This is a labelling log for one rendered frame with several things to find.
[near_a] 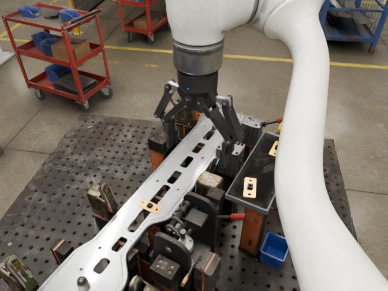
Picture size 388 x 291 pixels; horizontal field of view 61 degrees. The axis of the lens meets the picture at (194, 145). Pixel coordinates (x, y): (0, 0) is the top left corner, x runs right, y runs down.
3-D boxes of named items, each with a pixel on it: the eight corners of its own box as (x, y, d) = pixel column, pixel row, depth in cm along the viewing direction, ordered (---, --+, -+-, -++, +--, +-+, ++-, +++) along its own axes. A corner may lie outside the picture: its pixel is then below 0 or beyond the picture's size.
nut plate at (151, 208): (137, 205, 120) (137, 203, 119) (143, 198, 122) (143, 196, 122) (156, 215, 117) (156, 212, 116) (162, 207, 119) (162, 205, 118)
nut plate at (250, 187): (245, 177, 108) (245, 175, 108) (256, 179, 108) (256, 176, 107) (243, 197, 102) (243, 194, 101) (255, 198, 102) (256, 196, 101)
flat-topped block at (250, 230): (246, 231, 147) (258, 156, 118) (263, 238, 144) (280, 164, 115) (237, 248, 140) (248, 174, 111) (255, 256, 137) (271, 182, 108)
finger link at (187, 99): (191, 101, 63) (186, 96, 63) (161, 125, 71) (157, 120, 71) (201, 92, 66) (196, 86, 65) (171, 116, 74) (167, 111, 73)
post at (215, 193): (209, 249, 140) (212, 185, 114) (219, 254, 138) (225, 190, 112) (203, 258, 137) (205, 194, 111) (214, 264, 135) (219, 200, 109)
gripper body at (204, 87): (227, 63, 61) (224, 105, 67) (187, 53, 64) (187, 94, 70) (209, 81, 56) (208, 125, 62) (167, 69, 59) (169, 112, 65)
